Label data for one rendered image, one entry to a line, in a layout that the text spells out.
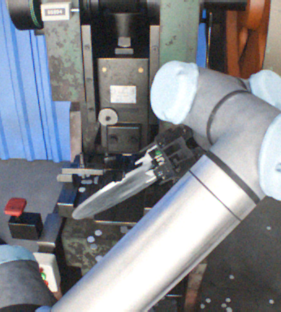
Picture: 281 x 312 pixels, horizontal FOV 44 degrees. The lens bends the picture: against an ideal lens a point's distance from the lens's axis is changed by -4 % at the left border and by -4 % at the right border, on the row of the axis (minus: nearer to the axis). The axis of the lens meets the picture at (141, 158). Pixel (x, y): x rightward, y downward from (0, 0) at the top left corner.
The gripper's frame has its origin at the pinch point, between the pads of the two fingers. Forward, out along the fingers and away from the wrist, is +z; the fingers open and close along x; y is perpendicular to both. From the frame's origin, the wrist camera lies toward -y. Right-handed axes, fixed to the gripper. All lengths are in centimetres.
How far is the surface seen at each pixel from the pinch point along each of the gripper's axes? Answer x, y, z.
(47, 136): -54, -67, 169
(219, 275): 67, -65, 79
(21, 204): -10, 12, 49
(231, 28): -27, -67, 5
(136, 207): 8.4, -10.1, 28.1
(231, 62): -16, -60, 8
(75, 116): -32, -29, 63
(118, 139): -11.4, -15.1, 25.7
